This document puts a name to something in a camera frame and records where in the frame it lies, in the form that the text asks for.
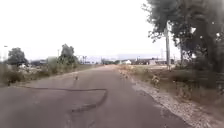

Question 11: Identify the grassy roadside verge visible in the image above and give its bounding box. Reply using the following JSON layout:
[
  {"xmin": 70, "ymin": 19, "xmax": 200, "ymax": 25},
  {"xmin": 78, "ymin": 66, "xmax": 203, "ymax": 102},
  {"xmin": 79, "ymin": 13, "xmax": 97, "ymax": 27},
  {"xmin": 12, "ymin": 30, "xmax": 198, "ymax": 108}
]
[{"xmin": 115, "ymin": 64, "xmax": 224, "ymax": 108}]

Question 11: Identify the group of tall dark trees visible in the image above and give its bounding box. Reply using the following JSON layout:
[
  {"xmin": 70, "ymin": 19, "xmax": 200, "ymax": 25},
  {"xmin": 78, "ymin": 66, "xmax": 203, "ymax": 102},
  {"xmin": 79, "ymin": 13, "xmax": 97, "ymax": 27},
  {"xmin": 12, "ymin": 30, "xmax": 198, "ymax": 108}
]
[{"xmin": 142, "ymin": 0, "xmax": 224, "ymax": 91}]

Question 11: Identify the dark green broad tree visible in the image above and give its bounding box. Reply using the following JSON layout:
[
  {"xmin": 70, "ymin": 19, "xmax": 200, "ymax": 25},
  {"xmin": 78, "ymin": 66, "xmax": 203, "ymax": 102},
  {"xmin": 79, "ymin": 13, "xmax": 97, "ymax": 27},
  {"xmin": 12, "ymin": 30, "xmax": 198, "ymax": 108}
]
[{"xmin": 6, "ymin": 47, "xmax": 30, "ymax": 67}]

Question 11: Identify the row of distant buildings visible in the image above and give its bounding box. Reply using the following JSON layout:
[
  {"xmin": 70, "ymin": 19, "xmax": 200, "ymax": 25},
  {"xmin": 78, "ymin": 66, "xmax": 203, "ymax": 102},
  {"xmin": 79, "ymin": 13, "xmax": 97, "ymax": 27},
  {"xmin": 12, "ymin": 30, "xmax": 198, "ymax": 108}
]
[{"xmin": 131, "ymin": 57, "xmax": 178, "ymax": 67}]

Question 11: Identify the row of roadside bushes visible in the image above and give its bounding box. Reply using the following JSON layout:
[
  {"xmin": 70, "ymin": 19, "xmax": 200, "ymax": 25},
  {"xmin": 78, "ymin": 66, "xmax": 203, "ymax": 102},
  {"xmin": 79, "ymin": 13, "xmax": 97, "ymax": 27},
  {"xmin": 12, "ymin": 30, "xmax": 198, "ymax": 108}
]
[{"xmin": 0, "ymin": 56, "xmax": 103, "ymax": 87}]

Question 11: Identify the white building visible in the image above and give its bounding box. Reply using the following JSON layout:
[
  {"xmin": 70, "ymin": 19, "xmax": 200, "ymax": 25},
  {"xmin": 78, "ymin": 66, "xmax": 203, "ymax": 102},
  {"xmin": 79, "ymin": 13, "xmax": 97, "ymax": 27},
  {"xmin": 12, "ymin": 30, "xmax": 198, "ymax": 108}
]
[{"xmin": 121, "ymin": 59, "xmax": 133, "ymax": 66}]

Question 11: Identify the dark green round tree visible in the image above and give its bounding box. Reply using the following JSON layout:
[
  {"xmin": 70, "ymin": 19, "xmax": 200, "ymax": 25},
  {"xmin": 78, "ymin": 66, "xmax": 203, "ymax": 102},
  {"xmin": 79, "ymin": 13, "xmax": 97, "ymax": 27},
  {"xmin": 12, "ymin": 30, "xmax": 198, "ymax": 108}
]
[{"xmin": 58, "ymin": 43, "xmax": 80, "ymax": 66}]

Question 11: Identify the low building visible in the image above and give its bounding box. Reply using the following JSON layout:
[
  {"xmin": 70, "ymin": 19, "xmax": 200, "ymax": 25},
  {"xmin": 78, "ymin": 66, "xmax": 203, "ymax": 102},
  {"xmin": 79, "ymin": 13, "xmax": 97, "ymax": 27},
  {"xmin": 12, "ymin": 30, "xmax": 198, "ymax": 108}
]
[{"xmin": 29, "ymin": 59, "xmax": 48, "ymax": 67}]

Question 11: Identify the pale gravel strip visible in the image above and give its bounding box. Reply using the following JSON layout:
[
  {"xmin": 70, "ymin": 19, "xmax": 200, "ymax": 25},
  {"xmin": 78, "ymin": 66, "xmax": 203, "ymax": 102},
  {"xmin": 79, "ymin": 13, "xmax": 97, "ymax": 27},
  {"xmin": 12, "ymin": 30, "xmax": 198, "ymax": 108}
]
[{"xmin": 118, "ymin": 69, "xmax": 224, "ymax": 128}]

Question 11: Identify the grey asphalt road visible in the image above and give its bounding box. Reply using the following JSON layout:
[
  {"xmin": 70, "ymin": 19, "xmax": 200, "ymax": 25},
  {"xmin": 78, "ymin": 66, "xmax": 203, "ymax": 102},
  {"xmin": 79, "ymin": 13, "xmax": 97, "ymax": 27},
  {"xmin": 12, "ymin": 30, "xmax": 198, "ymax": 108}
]
[{"xmin": 0, "ymin": 64, "xmax": 192, "ymax": 128}]

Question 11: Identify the pale utility pole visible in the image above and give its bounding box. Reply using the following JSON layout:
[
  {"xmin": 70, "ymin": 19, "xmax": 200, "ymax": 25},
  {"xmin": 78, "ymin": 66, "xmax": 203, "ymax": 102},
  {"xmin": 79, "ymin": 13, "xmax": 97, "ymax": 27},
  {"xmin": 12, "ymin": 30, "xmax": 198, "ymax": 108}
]
[{"xmin": 163, "ymin": 22, "xmax": 172, "ymax": 71}]

